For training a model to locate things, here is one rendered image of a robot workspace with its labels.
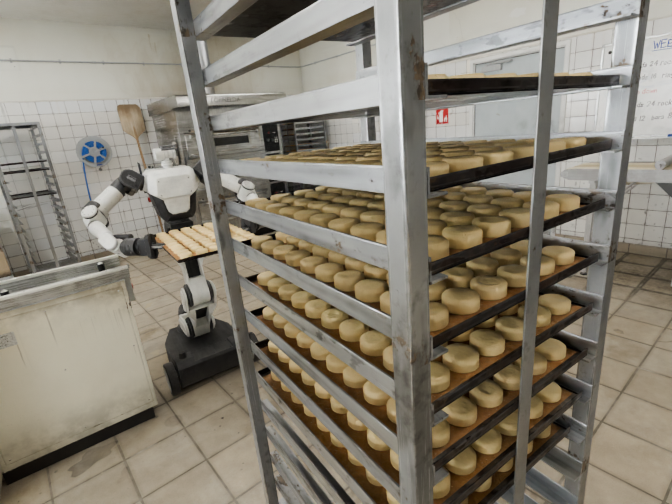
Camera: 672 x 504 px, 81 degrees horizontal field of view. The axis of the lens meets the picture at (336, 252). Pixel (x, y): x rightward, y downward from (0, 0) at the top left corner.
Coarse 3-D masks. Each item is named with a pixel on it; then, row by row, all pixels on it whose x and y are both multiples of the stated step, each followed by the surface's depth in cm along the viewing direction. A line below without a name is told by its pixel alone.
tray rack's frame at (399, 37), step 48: (384, 0) 32; (384, 48) 34; (624, 48) 56; (384, 96) 35; (624, 96) 58; (384, 144) 36; (624, 144) 59; (384, 192) 38; (624, 192) 63; (528, 288) 53; (528, 336) 56; (528, 384) 59; (528, 432) 62; (432, 480) 48; (576, 480) 80
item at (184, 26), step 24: (192, 24) 78; (192, 48) 78; (192, 72) 79; (192, 96) 80; (216, 168) 86; (216, 192) 87; (216, 216) 88; (216, 240) 91; (240, 288) 95; (240, 312) 96; (240, 336) 97; (240, 360) 100; (264, 432) 107; (264, 456) 109; (264, 480) 111
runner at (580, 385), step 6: (558, 378) 77; (564, 378) 76; (570, 378) 75; (576, 378) 74; (564, 384) 76; (570, 384) 75; (576, 384) 74; (582, 384) 73; (588, 384) 72; (576, 390) 75; (588, 390) 73; (582, 396) 73; (588, 396) 73; (582, 402) 72
